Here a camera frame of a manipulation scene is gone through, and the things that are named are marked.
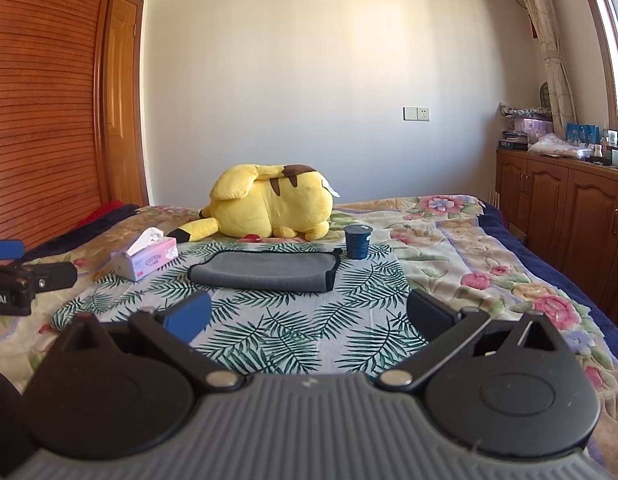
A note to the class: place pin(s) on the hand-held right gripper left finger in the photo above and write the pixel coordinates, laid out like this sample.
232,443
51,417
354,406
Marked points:
189,316

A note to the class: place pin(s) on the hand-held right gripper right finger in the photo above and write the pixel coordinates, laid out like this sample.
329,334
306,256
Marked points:
428,314

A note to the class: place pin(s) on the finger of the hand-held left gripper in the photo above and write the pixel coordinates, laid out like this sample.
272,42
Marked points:
4,249
54,275

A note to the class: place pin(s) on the purple and grey towel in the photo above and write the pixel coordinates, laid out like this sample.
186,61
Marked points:
269,270

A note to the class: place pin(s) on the pink tissue box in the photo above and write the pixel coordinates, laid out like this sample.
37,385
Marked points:
151,260

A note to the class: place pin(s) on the red cloth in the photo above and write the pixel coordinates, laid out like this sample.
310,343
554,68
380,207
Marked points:
101,212

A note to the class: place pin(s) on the dark blue cup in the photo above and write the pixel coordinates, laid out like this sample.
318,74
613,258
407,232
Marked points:
358,245

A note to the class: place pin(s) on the leaf print cloth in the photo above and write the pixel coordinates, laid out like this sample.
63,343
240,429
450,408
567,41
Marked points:
289,330

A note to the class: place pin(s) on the yellow plush toy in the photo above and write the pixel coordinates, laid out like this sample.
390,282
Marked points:
269,200

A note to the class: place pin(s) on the wooden slatted wardrobe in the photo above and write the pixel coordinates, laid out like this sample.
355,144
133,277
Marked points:
39,110

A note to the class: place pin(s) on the wooden cabinet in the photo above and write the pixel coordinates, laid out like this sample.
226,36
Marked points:
564,210

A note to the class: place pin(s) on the wooden door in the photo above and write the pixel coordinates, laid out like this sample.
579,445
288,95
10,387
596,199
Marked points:
124,110

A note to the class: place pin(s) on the stack of dark books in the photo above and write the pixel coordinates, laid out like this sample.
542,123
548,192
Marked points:
513,141

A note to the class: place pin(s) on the light cloth bundle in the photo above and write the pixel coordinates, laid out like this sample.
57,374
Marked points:
559,146

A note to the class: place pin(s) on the pale pink box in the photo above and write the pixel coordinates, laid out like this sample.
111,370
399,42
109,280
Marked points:
533,126

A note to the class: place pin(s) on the folded floral cloth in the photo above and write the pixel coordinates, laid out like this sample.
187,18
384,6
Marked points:
524,110

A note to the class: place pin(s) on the blue printed box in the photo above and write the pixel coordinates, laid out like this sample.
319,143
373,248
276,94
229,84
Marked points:
583,132

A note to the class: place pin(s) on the woven hand fan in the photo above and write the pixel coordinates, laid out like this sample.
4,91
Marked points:
545,94

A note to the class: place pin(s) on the patterned beige curtain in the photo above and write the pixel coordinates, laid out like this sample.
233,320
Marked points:
551,35

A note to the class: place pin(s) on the white wall socket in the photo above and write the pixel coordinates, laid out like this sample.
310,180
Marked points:
416,113

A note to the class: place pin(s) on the wooden window frame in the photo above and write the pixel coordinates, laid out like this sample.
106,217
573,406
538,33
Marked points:
606,35

